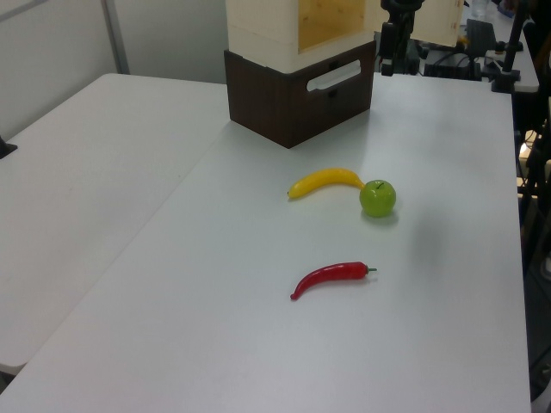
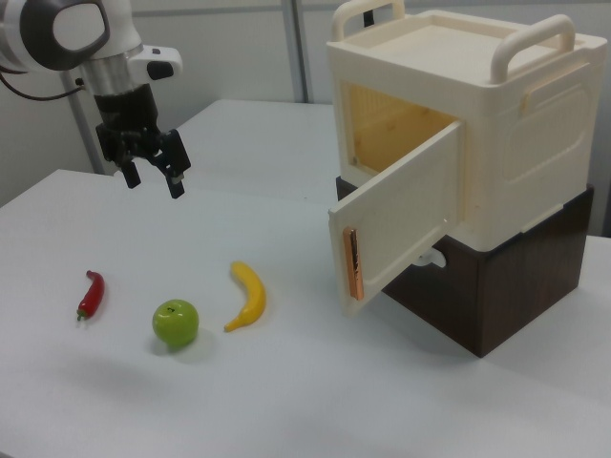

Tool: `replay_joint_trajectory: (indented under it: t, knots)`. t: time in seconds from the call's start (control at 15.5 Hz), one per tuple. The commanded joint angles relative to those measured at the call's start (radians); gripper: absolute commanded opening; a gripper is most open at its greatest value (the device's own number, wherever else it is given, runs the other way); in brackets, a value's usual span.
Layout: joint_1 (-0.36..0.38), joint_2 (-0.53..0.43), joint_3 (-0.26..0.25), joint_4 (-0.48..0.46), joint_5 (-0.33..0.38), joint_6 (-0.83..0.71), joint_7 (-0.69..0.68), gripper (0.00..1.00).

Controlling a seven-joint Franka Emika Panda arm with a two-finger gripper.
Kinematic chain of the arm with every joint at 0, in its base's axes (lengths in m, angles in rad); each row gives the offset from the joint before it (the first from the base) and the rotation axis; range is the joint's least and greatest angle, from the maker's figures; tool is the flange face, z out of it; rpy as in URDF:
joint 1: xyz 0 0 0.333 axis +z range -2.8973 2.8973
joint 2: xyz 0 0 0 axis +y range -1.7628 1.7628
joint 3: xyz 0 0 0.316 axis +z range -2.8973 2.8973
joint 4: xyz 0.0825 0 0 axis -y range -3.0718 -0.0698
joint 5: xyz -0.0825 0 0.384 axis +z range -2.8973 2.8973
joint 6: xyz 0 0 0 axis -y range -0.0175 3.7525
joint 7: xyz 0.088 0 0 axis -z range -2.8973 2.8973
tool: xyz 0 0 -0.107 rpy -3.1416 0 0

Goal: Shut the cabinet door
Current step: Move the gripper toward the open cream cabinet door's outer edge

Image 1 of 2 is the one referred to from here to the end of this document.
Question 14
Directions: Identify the yellow toy banana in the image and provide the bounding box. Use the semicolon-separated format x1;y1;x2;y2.
287;167;368;200

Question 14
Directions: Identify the dark brown drawer box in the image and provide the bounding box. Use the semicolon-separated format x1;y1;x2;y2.
223;40;378;150

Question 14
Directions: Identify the cream plastic storage box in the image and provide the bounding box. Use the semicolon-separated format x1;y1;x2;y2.
225;0;378;73

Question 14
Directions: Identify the white background desk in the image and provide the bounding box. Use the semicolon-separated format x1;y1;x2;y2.
462;0;542;94

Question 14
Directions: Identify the black electronics box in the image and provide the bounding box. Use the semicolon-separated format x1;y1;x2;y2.
423;52;483;82

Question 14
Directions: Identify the white drawer handle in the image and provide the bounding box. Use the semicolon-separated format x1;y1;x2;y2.
306;59;362;93

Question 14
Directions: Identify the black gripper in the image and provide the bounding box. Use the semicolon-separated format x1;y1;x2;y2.
379;0;425;77

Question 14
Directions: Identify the black camera stand pole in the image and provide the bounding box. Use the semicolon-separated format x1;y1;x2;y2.
490;0;529;94

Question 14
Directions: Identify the red toy chili pepper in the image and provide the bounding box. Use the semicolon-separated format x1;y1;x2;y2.
288;261;379;302

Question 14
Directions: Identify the cream box lid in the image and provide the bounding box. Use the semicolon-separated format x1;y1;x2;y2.
364;0;466;48

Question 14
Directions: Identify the green toy apple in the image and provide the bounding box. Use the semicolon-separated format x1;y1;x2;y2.
358;179;398;219

